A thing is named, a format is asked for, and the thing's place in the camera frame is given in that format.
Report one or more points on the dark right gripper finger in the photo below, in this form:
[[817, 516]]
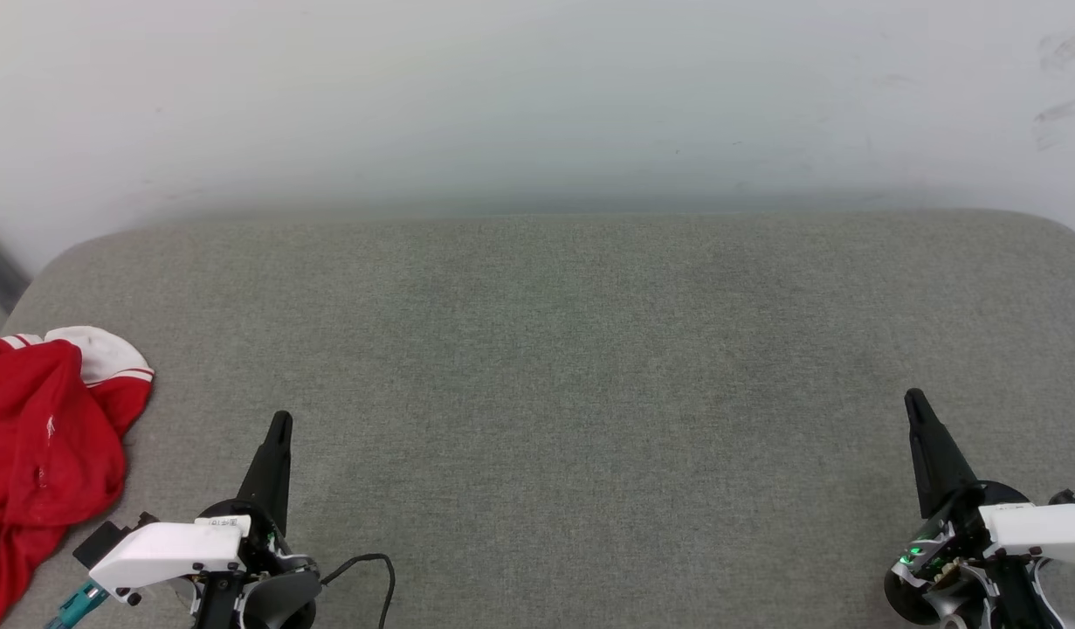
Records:
[[937, 463]]

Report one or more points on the black grey left gripper body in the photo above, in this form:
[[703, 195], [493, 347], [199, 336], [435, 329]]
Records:
[[271, 550]]

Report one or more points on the black grey right gripper body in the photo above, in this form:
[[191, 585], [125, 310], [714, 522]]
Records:
[[961, 559]]

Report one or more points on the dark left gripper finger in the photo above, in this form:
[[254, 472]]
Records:
[[271, 472]]

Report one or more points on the red white basketball jersey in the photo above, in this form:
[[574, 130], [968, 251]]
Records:
[[39, 437]]

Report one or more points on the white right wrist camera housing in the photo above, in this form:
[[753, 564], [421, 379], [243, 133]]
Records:
[[1043, 528]]

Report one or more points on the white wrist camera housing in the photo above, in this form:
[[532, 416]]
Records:
[[166, 550], [1043, 528]]

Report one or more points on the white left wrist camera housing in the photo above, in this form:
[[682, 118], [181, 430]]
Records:
[[166, 550]]

